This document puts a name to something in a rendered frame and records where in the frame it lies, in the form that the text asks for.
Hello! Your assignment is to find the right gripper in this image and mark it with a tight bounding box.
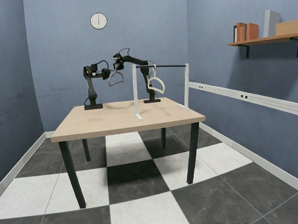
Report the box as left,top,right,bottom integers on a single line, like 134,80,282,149
97,68,113,80

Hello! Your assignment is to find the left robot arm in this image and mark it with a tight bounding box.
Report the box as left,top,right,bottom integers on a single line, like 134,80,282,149
113,53,161,102

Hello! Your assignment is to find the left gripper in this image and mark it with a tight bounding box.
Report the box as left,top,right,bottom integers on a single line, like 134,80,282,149
113,60,124,71

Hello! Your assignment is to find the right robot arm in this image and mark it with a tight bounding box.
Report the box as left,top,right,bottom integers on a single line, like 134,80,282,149
83,64,102,108

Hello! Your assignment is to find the white garment rack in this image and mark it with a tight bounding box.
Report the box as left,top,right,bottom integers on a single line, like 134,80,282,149
132,64,189,122

